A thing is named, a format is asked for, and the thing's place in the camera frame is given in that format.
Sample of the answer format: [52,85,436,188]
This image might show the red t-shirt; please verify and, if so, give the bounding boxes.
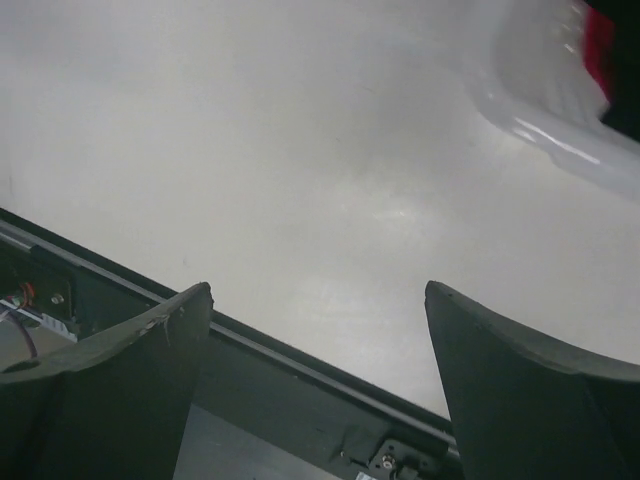
[582,6,615,101]

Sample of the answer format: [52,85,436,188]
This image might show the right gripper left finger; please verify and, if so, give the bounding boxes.
[1,283,213,479]

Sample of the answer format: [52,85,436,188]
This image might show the black t-shirt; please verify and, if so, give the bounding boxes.
[586,0,639,142]

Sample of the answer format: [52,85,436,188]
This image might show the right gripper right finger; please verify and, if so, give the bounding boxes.
[425,281,639,479]

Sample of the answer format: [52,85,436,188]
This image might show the white plastic basket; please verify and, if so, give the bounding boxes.
[462,1,639,201]

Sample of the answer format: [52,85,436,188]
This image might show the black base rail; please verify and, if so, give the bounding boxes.
[1,212,463,479]

